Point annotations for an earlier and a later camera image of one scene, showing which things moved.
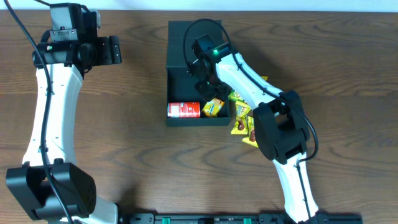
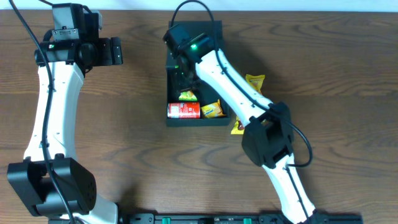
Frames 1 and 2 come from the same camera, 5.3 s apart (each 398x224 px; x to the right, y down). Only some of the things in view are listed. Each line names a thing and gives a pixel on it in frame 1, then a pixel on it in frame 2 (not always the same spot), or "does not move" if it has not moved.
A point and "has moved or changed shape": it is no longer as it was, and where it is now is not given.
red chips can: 186,109 does not move
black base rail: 237,218 does not move
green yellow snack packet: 234,95 has moved or changed shape
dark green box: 180,84 does not move
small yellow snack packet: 211,107 has moved or changed shape
